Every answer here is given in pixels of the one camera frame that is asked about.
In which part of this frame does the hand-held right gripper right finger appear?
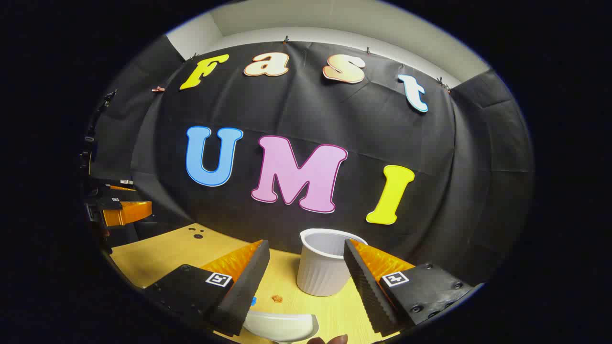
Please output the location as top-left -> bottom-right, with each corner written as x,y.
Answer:
343,239 -> 484,336

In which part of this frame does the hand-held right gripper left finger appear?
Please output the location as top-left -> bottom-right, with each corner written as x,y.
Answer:
143,240 -> 271,337

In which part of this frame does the white dustpan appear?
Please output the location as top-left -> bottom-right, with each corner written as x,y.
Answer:
243,310 -> 319,344

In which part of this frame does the black backdrop cloth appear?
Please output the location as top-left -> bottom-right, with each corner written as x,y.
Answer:
88,34 -> 534,287

